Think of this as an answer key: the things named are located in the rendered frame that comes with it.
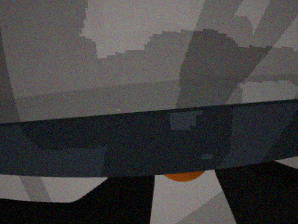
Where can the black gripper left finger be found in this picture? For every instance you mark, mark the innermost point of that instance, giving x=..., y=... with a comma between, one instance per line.
x=119, y=200

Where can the brown ball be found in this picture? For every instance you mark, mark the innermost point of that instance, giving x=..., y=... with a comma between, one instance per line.
x=183, y=176

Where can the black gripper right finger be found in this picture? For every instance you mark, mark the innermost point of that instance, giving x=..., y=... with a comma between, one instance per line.
x=264, y=193

